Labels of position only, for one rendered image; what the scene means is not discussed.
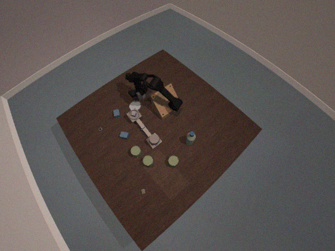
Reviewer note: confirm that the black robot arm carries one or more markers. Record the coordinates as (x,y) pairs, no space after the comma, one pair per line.
(155,84)

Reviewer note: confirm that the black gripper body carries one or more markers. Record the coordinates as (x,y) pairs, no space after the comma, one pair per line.
(133,93)

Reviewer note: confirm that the white round dish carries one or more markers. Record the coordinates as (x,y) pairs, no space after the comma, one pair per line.
(134,105)

